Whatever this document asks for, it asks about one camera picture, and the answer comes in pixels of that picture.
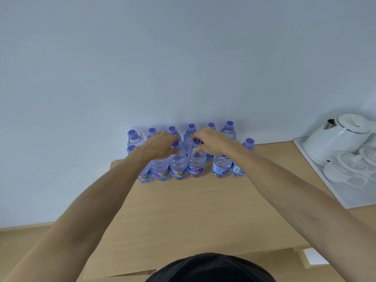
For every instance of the clear water bottle purple cap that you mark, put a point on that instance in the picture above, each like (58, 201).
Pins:
(196, 162)
(178, 165)

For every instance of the person's right hand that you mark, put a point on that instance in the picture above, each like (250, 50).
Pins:
(218, 143)

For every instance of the white paper sheet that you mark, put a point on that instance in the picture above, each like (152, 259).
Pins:
(315, 257)

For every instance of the white electric kettle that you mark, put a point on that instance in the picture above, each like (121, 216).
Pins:
(332, 143)

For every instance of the white tray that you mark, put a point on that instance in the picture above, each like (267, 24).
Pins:
(352, 196)

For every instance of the person's black shirt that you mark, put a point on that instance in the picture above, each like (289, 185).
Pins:
(208, 270)

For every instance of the wooden table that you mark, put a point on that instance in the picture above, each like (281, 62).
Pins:
(191, 217)

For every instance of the person's left hand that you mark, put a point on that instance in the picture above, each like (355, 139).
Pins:
(155, 146)

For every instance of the row of water bottles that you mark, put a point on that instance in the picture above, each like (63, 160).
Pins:
(221, 165)

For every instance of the person's left forearm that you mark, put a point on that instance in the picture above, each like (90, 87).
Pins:
(76, 229)

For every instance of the white cup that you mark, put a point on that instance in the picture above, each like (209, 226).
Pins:
(369, 157)
(343, 170)

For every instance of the person's right forearm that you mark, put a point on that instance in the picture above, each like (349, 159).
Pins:
(311, 211)

